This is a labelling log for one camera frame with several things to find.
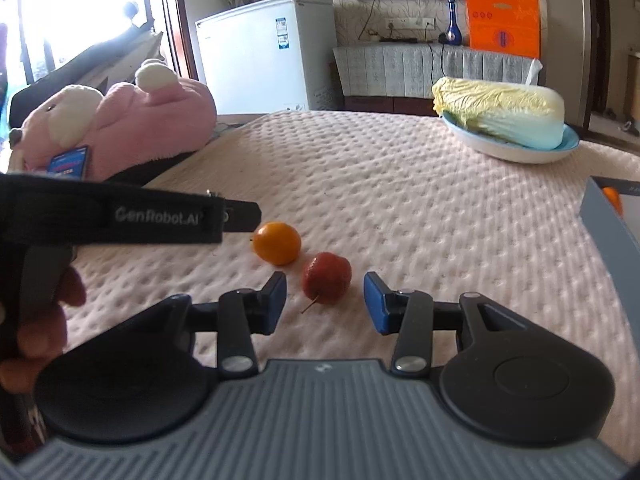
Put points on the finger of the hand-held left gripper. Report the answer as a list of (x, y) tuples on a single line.
[(242, 216)]

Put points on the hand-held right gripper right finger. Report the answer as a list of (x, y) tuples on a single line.
[(375, 305)]

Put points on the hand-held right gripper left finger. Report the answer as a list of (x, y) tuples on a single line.
[(275, 301)]

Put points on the round orange with stem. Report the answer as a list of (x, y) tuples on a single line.
[(276, 243)]

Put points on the red apple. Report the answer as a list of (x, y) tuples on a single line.
[(326, 277)]

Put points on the grey cardboard box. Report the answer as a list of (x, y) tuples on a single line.
[(605, 230)]

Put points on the person's left hand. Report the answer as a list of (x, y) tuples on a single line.
[(42, 330)]

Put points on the beige quilted bed cover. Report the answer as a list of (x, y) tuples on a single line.
[(400, 200)]

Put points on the pink plush toy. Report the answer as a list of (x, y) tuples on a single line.
[(165, 115)]

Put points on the white chest freezer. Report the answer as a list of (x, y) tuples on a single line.
[(250, 60)]

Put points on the dark wooden television cabinet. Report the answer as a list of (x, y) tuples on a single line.
[(390, 105)]

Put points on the white oval plate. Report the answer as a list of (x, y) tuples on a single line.
[(500, 153)]

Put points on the pale patterned cabinet cover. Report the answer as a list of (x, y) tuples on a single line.
[(390, 70)]

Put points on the napa cabbage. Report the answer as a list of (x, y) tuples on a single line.
[(500, 105)]

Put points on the black power strip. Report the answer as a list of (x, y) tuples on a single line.
[(400, 39)]

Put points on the blue glass bottle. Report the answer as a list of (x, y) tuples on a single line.
[(452, 34)]

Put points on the grey slippers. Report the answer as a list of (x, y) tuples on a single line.
[(632, 128)]

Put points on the orange gift box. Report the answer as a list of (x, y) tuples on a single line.
[(502, 20)]

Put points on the white wall socket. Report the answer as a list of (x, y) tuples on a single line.
[(396, 23), (422, 23)]

